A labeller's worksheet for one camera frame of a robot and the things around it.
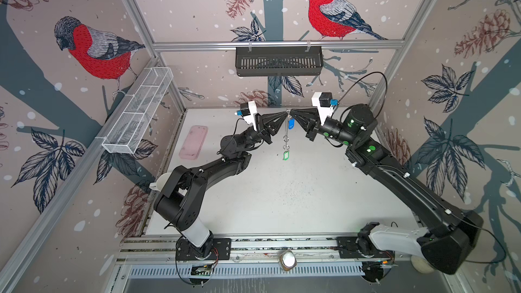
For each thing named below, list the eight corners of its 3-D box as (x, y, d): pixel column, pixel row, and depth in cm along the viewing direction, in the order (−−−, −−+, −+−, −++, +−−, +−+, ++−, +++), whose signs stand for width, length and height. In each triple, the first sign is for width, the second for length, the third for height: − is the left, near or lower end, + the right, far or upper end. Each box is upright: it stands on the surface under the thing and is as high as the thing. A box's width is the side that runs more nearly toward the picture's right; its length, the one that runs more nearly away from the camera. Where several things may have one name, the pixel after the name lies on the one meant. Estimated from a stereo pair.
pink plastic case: (180, 158, 102) (177, 154, 100) (193, 128, 115) (192, 124, 113) (197, 160, 101) (196, 156, 99) (209, 129, 114) (208, 126, 112)
